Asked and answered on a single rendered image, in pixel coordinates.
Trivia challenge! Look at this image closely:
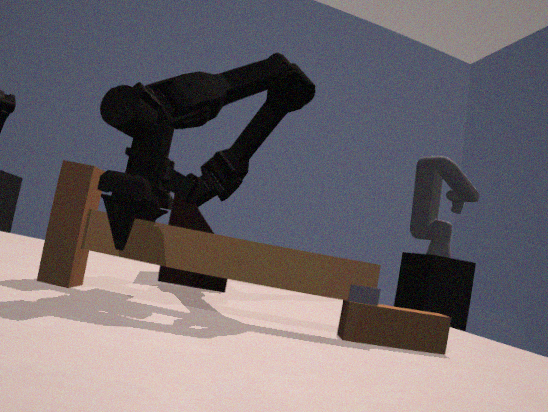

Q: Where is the long brown wooden rail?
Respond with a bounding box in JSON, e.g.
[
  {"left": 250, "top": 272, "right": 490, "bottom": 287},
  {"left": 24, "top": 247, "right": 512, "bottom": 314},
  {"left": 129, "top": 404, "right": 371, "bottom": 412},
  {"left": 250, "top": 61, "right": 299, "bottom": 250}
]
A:
[{"left": 81, "top": 209, "right": 381, "bottom": 300}]

